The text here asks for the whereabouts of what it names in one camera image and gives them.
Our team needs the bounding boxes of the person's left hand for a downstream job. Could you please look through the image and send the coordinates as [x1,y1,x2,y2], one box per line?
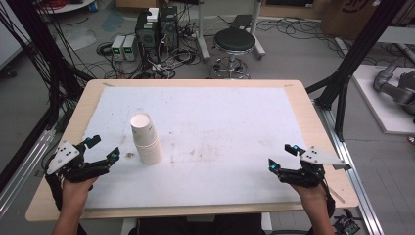
[61,176,99,210]

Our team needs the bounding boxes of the white platform board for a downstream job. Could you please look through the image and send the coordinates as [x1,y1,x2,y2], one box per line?
[351,64,415,136]

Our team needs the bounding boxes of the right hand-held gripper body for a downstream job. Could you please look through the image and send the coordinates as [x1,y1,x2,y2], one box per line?
[277,145,352,189]

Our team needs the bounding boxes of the white box device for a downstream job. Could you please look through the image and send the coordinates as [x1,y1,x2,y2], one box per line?
[146,7,161,24]

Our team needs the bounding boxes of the white metal stand leg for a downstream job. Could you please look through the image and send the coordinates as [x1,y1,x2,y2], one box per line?
[249,0,266,61]
[195,0,211,64]

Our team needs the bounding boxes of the grey bench power supply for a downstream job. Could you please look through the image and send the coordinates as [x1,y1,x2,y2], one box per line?
[111,34,127,62]
[122,34,139,63]

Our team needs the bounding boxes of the black round stool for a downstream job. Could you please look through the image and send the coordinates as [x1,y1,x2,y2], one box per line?
[208,27,257,80]

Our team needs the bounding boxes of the tangle of floor cables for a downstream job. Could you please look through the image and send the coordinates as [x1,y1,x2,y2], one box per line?
[95,19,216,80]

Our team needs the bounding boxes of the aluminium rail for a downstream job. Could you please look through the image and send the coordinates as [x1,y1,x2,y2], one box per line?
[0,128,57,219]
[314,101,387,235]

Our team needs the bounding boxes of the stack of white cups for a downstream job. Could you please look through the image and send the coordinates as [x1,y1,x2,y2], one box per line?
[133,130,164,166]

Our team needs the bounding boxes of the thin wooden stick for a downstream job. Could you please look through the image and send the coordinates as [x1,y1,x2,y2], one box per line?
[327,185,346,205]

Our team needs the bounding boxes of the person's right hand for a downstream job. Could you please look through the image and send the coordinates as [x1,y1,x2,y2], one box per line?
[290,183,329,210]

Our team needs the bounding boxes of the black computer tower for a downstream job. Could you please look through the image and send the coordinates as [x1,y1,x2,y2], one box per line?
[134,11,161,64]
[159,6,180,51]

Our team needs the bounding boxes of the green circuit board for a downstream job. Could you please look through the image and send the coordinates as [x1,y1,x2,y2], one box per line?
[332,214,362,235]

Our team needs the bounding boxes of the black flat pedal board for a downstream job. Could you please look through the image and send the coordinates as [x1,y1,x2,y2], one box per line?
[229,14,254,31]

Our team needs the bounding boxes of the wooden table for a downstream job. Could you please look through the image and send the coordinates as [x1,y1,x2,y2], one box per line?
[24,78,360,223]

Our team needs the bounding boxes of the person's dark trousers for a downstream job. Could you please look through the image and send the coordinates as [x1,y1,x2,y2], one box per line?
[127,213,269,235]

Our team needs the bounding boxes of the white table mat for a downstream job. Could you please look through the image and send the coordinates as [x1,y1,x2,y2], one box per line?
[82,86,315,210]

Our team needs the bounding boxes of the cardboard box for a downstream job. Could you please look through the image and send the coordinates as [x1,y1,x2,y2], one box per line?
[320,0,388,41]

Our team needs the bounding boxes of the black metal frame post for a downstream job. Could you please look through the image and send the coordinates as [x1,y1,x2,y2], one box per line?
[305,0,409,142]
[0,0,96,194]

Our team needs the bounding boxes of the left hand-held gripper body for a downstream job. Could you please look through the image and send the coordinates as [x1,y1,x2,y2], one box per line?
[45,140,112,184]

